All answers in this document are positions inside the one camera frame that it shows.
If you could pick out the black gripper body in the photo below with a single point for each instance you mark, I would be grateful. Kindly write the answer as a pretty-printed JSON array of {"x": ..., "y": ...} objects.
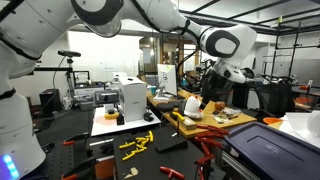
[{"x": 215, "y": 88}]

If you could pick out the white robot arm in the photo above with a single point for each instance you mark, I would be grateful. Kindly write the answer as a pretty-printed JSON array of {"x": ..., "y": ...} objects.
[{"x": 30, "y": 27}]

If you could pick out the white helmet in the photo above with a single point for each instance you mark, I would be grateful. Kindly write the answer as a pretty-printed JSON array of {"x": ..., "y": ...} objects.
[{"x": 192, "y": 108}]

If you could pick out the wooden desk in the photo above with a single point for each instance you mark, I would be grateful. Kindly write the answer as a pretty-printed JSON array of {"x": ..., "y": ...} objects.
[{"x": 207, "y": 119}]

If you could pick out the tan small box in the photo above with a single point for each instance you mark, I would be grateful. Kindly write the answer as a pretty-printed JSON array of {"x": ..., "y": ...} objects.
[{"x": 189, "y": 124}]

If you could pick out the computer monitor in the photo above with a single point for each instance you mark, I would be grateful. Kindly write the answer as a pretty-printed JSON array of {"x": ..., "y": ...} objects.
[{"x": 167, "y": 85}]

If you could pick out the black round cushion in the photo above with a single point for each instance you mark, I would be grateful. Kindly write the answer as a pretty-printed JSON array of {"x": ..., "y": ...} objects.
[{"x": 165, "y": 107}]

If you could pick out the orange plate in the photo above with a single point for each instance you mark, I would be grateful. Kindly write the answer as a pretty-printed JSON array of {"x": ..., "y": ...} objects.
[{"x": 271, "y": 120}]

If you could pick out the black angled wrench stand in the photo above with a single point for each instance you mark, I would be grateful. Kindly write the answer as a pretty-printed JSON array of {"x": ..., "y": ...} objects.
[{"x": 171, "y": 142}]

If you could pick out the white computer case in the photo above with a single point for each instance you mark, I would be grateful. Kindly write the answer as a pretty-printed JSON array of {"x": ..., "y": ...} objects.
[{"x": 132, "y": 98}]

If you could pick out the yellow T-handle on stand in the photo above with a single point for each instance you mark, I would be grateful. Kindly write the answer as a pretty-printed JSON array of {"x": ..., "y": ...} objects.
[{"x": 178, "y": 116}]

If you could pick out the red handle wrenches in rack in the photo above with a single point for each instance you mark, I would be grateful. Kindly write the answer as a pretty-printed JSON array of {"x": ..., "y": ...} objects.
[{"x": 206, "y": 139}]

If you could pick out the yellow T-handle wrench pile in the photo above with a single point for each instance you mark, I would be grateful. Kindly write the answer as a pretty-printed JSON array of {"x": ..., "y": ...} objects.
[{"x": 139, "y": 144}]

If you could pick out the red T-handle wrench on table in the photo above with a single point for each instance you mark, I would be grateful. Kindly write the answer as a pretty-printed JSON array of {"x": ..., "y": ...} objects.
[{"x": 172, "y": 173}]

